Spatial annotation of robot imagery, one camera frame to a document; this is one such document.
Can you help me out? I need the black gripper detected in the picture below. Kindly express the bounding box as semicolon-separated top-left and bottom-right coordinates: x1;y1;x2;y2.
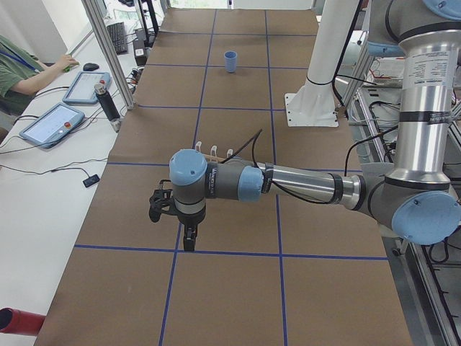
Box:
174;201;206;252

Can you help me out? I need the blue plastic cup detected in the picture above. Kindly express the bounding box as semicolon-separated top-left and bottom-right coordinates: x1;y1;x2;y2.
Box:
224;50;238;73

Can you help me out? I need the person's forearm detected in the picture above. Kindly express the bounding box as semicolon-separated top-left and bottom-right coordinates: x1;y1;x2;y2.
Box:
12;66;62;95

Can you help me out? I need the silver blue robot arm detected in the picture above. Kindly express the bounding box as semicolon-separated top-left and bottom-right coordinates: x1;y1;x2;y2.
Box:
169;1;460;251

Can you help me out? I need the person's hand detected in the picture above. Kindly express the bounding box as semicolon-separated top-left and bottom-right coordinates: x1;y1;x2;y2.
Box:
52;55;79;72

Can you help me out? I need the small black device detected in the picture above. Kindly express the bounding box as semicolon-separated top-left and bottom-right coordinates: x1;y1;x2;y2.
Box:
83;174;100;188

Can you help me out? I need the black water bottle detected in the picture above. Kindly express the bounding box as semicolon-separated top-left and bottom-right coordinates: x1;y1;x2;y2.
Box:
94;83;120;122

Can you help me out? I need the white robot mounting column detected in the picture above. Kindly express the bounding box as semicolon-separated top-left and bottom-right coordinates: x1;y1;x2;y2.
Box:
285;0;361;127

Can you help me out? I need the far blue teach pendant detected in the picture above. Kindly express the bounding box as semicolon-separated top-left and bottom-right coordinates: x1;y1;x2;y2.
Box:
62;71;111;105

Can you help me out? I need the blue teach pendant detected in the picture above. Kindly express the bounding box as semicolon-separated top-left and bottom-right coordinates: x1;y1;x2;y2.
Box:
62;71;111;105
19;102;84;148

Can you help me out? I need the near blue teach pendant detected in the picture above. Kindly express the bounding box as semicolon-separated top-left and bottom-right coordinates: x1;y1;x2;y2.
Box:
19;102;84;148

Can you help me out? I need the black computer mouse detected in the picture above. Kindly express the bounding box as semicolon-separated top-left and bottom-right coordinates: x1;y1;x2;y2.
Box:
83;63;99;71

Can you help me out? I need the red cylinder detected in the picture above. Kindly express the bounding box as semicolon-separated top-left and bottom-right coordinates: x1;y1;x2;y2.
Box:
1;308;45;337

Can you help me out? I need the black keyboard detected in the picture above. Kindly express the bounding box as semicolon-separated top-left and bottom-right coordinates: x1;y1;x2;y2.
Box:
106;22;127;55

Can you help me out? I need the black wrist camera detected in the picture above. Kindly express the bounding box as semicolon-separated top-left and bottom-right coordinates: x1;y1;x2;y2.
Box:
148;179;177;223

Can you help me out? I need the white wire cup holder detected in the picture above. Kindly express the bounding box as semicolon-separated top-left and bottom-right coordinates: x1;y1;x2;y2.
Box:
194;141;234;163

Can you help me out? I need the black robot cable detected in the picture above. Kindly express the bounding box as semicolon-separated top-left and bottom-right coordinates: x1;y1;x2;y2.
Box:
223;128;400;205

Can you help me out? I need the aluminium frame post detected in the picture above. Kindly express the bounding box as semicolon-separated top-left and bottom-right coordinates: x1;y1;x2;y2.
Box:
81;0;135;110

